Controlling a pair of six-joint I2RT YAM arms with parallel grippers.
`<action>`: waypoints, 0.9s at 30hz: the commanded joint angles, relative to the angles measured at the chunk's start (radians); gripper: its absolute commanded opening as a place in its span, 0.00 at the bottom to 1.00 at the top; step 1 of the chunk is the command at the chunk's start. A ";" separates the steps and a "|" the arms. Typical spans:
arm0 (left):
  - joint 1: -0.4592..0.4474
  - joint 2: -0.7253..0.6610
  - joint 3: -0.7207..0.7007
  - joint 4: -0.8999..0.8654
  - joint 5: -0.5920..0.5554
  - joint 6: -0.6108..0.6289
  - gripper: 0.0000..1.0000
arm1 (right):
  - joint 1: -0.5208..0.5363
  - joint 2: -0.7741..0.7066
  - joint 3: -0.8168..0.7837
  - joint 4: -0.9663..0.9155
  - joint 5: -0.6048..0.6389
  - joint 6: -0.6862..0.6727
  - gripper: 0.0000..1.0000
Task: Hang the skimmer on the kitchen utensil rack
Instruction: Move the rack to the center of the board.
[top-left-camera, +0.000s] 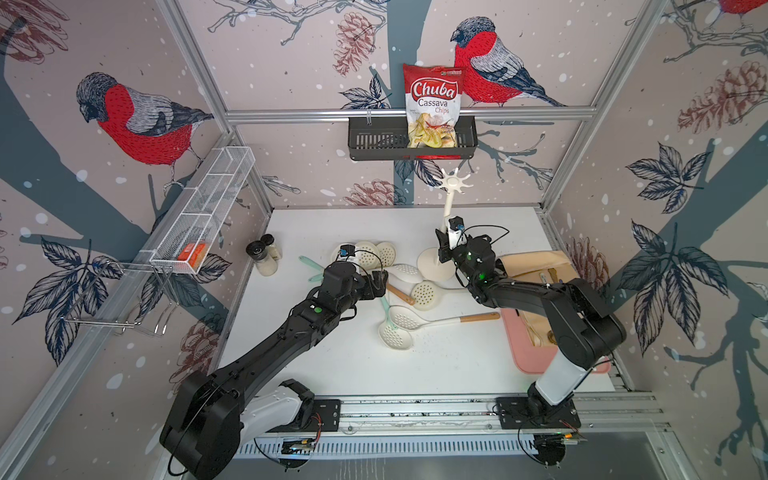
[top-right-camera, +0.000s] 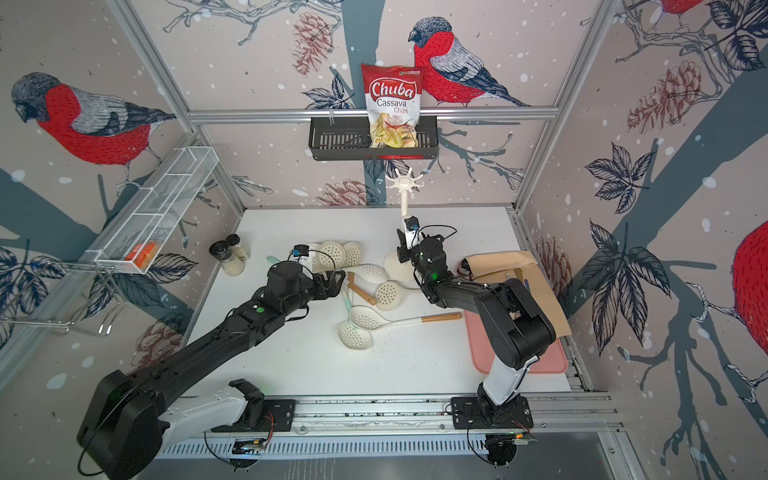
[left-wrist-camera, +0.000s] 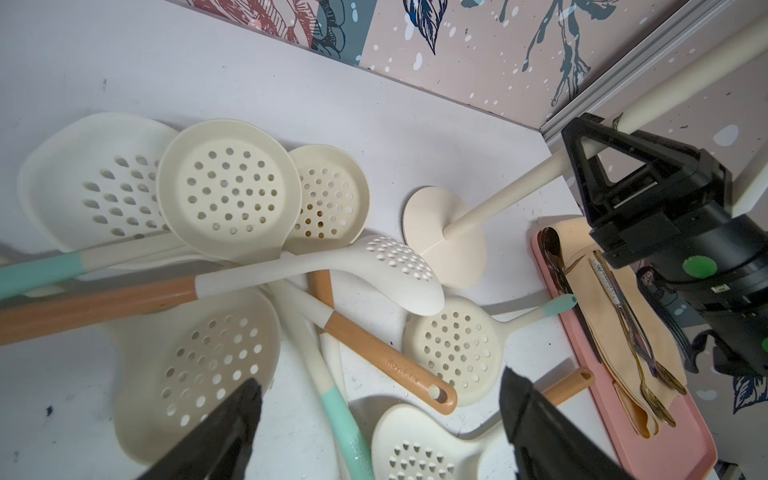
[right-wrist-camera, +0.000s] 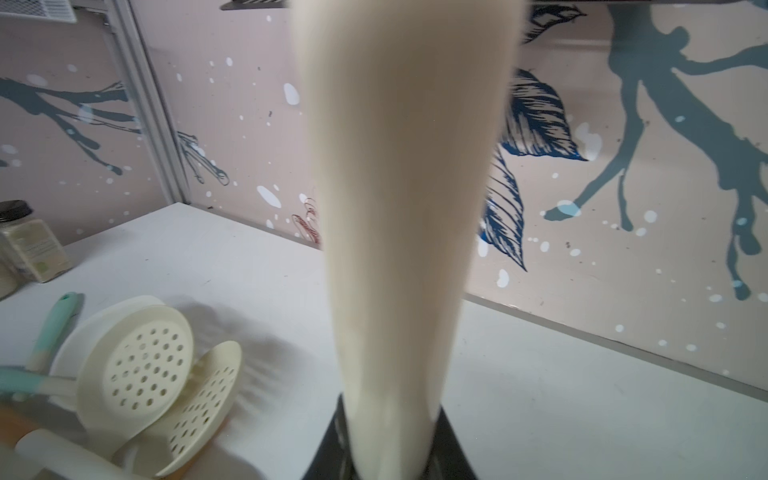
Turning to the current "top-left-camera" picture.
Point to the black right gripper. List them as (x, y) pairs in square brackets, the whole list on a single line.
[(443, 247)]

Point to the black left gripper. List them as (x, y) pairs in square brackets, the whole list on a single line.
[(380, 285)]

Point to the cream utensil rack stand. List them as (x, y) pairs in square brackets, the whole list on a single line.
[(436, 264)]

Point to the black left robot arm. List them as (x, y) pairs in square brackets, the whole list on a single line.
[(213, 414)]

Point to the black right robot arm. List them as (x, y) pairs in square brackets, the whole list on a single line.
[(583, 327)]

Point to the cream skimmer round head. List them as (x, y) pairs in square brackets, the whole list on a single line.
[(367, 255)]

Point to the cream salt shaker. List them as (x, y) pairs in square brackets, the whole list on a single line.
[(270, 245)]

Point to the black lid pepper shaker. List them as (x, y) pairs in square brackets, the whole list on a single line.
[(265, 263)]

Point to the pink tray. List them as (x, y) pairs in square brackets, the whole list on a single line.
[(531, 357)]

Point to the Chuba cassava chips bag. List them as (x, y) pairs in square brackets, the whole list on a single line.
[(432, 102)]

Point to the red orange packet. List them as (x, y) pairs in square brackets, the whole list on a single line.
[(193, 254)]

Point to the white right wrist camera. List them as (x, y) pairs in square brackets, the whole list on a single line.
[(455, 231)]

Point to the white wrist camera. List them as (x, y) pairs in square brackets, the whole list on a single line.
[(455, 231), (346, 252)]

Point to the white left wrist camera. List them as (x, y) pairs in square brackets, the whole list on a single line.
[(346, 252)]

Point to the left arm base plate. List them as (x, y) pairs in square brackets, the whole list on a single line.
[(318, 415)]

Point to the black wall basket shelf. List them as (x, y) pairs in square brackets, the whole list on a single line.
[(380, 139)]

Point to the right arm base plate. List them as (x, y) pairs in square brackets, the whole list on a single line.
[(520, 412)]

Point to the wire hook rack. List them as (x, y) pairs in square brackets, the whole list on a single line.
[(125, 296)]

